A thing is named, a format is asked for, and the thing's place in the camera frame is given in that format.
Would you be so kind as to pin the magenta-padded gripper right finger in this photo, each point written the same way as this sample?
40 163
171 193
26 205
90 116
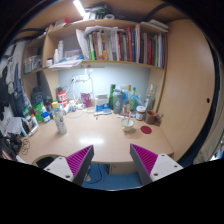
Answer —
163 165

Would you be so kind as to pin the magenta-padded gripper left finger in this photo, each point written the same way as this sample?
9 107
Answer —
60 166

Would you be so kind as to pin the flat round red coaster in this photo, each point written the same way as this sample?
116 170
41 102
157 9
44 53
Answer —
146 129

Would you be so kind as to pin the clear yellow-capped drink bottle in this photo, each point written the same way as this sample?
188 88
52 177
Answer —
60 121

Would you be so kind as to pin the brown mug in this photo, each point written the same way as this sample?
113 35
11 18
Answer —
150 117

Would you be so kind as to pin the small blue-labelled jar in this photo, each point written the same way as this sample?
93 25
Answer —
46 117

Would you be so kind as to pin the white cup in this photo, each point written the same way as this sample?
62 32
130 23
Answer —
127 125

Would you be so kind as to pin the white-lidded dark jar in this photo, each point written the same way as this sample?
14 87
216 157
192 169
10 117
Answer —
140 113

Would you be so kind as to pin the spoon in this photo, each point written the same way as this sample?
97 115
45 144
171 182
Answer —
129 118

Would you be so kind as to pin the green snack packet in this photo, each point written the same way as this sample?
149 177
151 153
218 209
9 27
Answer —
38 112

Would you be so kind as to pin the clear glass bottle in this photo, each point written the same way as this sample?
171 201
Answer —
150 99

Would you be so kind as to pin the red and white can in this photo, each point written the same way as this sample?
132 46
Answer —
62 97

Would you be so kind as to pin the magenta packet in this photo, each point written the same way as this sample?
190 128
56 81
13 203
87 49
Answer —
86 99

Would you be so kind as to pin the white and blue tissue box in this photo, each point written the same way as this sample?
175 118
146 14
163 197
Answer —
101 102

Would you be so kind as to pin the grey flask bottle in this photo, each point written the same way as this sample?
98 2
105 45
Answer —
117 101

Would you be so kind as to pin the green tall bottle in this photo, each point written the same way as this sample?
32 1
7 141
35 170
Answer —
112 94

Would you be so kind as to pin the white power strip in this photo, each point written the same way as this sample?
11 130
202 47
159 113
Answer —
81 78

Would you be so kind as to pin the hanging dark clothes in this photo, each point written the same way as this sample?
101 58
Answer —
11 86

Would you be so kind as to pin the wooden shelf unit with books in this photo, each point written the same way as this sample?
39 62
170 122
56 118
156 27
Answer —
110 43

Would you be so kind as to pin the long ceiling light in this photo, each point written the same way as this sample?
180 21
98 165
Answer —
79 8

